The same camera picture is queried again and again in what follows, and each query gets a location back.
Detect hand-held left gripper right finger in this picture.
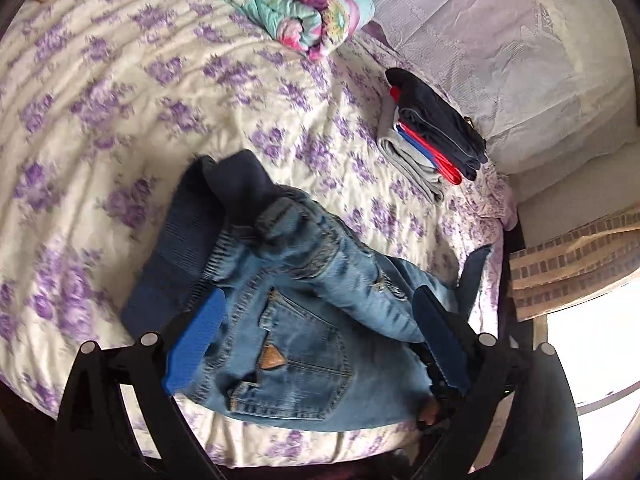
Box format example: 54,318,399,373
410,285,583,480

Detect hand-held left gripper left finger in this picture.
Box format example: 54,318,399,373
54,287,226,480

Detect blue denim pants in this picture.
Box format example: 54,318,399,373
122,149,496,433

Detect brick pattern curtain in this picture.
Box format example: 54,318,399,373
509,212,640,323

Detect bright window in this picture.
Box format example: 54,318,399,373
542,305,640,461

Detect folded grey garment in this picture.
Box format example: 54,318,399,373
376,120,446,204

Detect folded red blue garment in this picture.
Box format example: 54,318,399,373
390,85,461,184

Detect stack of folded clothes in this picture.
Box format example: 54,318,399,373
385,67,488,181

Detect purple floral bedspread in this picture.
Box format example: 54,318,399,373
0,0,518,471

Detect white lace pillow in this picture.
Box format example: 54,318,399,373
335,0,636,171

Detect folded floral quilt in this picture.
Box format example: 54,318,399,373
165,0,376,61

